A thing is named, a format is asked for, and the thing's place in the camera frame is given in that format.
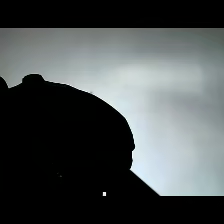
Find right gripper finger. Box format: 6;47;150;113
114;168;161;197

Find black trousers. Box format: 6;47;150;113
0;73;136;197

